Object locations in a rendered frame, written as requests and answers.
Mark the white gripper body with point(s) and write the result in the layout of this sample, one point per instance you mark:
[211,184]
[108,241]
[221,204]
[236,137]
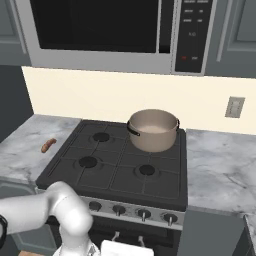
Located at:
[126,250]

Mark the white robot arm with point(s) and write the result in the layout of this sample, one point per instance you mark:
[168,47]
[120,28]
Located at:
[66,206]

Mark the black stove knob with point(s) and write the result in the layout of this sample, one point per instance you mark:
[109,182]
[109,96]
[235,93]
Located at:
[95,206]
[119,210]
[170,218]
[144,213]

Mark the black gas stove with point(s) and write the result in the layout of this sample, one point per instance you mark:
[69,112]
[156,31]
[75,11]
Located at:
[113,166]

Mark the black oven door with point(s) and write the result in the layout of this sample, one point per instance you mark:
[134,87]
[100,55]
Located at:
[166,238]

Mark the grey base cupboard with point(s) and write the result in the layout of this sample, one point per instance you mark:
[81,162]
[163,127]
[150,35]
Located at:
[33,240]
[210,233]

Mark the brown sausage-shaped food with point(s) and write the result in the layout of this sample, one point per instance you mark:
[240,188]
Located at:
[48,145]

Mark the silver microwave oven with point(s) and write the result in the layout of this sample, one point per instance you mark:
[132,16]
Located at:
[100,61]

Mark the grey wall outlet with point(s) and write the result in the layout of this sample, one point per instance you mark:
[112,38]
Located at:
[235,107]

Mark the grey wall cupboard door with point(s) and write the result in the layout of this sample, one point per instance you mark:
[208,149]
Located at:
[236,36]
[10,30]

